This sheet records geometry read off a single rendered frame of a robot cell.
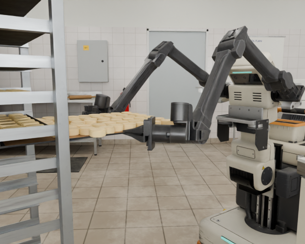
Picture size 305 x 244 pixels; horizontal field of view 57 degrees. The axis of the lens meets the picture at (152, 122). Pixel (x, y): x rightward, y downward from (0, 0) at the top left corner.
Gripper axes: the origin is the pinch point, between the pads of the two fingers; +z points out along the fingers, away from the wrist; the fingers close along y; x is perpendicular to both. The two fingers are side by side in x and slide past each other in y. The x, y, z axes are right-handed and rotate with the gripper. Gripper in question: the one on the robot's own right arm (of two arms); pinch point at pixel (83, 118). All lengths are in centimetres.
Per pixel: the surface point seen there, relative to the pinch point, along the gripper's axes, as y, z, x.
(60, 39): 27, 45, 15
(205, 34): 100, -416, 44
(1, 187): -24.9, 22.1, -23.9
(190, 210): -100, -133, 43
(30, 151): -12.4, 13.8, -16.4
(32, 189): -28.1, 13.9, -16.0
